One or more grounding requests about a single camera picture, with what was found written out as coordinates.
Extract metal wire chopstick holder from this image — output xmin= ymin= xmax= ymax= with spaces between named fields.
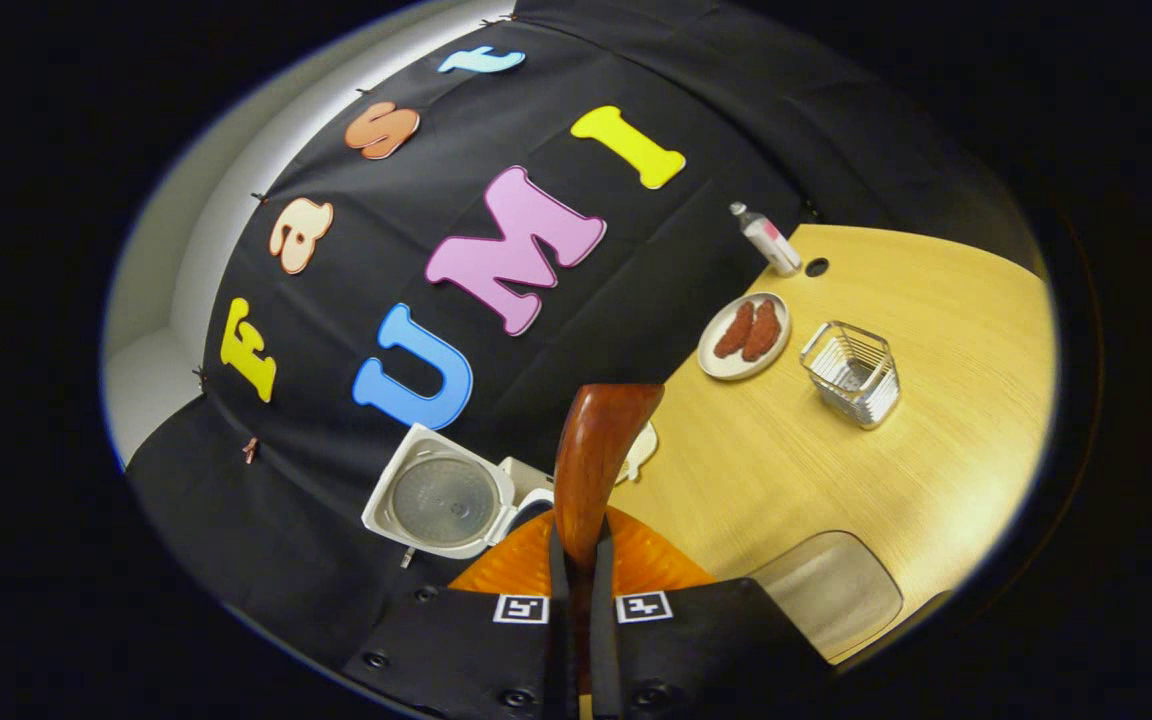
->
xmin=800 ymin=320 xmax=901 ymax=431

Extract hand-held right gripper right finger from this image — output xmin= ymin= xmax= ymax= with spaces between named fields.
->
xmin=588 ymin=505 xmax=837 ymax=720

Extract small pink label bottle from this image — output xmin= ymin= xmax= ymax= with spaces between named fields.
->
xmin=730 ymin=202 xmax=803 ymax=277

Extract red sausage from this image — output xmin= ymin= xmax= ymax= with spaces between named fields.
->
xmin=741 ymin=298 xmax=783 ymax=363
xmin=714 ymin=300 xmax=757 ymax=359

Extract white round plate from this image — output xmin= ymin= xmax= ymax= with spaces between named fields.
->
xmin=697 ymin=292 xmax=792 ymax=382

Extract white divided grain dish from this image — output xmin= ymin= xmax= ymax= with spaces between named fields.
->
xmin=619 ymin=420 xmax=659 ymax=484

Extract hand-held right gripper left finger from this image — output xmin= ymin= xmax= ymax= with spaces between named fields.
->
xmin=341 ymin=508 xmax=579 ymax=720

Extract white rice cooker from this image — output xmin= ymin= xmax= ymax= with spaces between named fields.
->
xmin=361 ymin=423 xmax=557 ymax=569

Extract clear box of rice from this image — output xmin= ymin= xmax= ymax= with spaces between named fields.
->
xmin=746 ymin=530 xmax=905 ymax=661

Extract brown wooden spoon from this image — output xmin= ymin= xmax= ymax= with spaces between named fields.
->
xmin=553 ymin=383 xmax=665 ymax=701

